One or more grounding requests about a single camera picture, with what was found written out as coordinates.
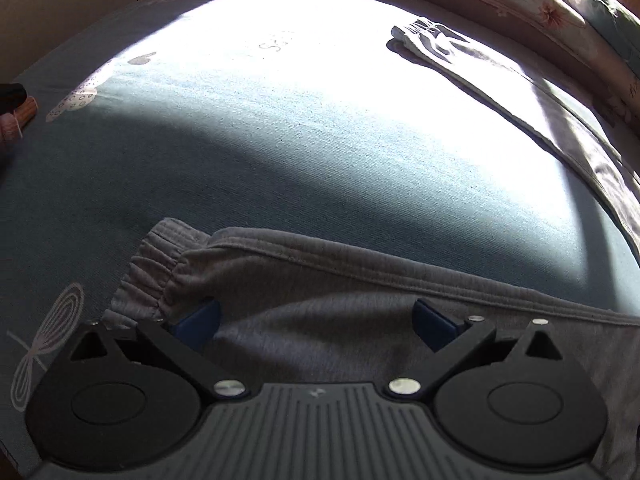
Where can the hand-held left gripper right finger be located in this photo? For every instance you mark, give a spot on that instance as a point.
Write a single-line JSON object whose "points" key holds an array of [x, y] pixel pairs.
{"points": [[432, 327]]}

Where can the blue floral pillow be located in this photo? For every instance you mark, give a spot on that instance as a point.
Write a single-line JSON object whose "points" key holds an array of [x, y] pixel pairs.
{"points": [[605, 15]]}

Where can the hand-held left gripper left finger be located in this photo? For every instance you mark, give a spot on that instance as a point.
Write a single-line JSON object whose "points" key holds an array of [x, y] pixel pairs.
{"points": [[200, 322]]}

